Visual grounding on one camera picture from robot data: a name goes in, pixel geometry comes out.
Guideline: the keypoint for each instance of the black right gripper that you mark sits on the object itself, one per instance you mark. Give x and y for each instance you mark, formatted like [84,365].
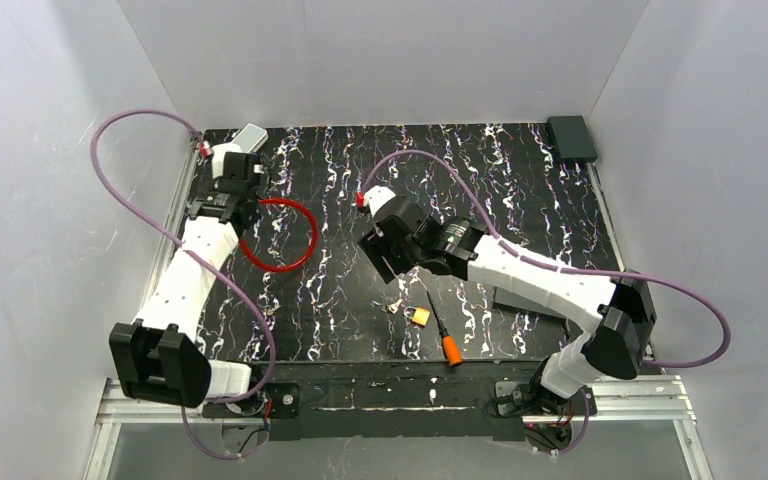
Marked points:
[379,250]

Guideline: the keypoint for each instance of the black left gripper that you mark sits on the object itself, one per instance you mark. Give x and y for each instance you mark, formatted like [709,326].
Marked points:
[239,168]

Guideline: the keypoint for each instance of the red cable lock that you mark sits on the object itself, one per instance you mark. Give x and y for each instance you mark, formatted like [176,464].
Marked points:
[283,254]

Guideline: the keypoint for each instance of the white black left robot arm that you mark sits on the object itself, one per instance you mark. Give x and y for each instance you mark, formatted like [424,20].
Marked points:
[155,355]

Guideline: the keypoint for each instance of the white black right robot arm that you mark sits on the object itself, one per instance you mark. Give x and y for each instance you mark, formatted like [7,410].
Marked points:
[615,313]

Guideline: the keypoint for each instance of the white rectangular box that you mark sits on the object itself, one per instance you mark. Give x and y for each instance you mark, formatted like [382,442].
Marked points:
[250,138]

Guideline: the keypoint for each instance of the brass padlock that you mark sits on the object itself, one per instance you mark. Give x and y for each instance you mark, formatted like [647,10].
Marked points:
[417,315]

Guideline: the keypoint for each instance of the dark grey flat plate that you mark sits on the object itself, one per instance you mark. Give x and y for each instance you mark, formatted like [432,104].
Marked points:
[507,301]

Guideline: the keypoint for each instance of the black box in corner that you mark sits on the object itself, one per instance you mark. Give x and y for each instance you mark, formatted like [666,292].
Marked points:
[571,139]

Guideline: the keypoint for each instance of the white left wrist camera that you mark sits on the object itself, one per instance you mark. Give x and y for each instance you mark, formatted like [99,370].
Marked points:
[227,161]

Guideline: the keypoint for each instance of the orange handled screwdriver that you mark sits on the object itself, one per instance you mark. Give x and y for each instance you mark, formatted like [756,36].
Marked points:
[450,348]

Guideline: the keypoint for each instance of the aluminium frame rail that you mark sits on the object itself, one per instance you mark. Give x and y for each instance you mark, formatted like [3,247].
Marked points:
[292,402]

